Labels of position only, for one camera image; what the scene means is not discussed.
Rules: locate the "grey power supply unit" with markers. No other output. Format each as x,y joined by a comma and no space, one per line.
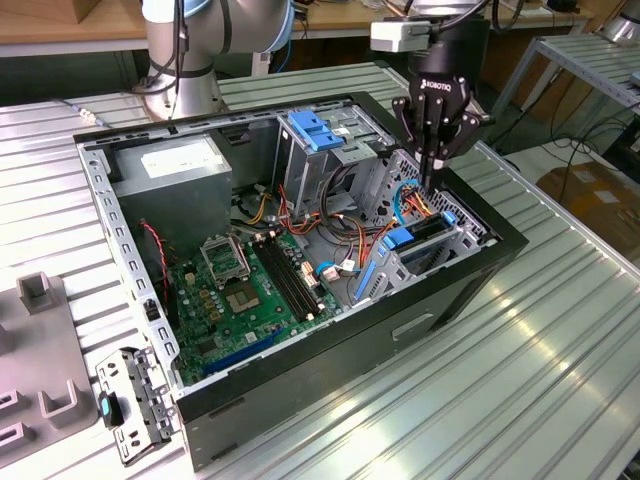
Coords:
170,200

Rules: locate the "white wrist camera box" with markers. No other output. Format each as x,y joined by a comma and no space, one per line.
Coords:
395,37

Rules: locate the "grey optical drive cage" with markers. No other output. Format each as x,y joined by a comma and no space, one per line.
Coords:
310,170

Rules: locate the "grey parts rack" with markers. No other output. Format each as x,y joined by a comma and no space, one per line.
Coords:
40,350

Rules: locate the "wooden workbench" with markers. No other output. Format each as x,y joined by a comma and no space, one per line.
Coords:
50,30
545,19

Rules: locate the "black RAM slot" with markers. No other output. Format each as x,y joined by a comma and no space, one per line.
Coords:
292,277
280,282

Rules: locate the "grey metal disk bay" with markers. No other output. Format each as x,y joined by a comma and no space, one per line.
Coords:
385,280

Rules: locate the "CPU socket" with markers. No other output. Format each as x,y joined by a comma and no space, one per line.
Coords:
241,298

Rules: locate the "black and blue latch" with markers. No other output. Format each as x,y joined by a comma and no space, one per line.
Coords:
106,407

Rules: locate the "black open PC case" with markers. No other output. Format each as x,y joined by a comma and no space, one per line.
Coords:
350,360

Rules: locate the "metal hinged slot bracket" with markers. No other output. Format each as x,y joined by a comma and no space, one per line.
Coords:
135,380

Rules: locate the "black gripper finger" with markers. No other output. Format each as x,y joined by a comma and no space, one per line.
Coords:
407,120
470,130

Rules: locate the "blue expansion slot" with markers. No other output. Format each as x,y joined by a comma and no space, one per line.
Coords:
240,352

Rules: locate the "green motherboard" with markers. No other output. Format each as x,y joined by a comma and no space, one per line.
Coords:
240,325

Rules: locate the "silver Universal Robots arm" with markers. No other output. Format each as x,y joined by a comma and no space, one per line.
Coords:
190,95

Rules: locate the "small black switch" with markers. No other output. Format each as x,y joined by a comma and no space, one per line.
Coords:
151,310

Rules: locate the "hard disk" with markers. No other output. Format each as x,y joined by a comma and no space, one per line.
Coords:
397,239

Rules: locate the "small brown cardboard box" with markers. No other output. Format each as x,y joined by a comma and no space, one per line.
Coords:
100,10

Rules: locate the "large brown cardboard box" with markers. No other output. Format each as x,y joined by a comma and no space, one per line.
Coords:
590,200

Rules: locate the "metal slat side table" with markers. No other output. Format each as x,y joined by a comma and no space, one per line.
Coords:
590,60

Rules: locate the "blue plastic drive latch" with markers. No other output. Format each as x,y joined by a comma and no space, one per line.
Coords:
315,132

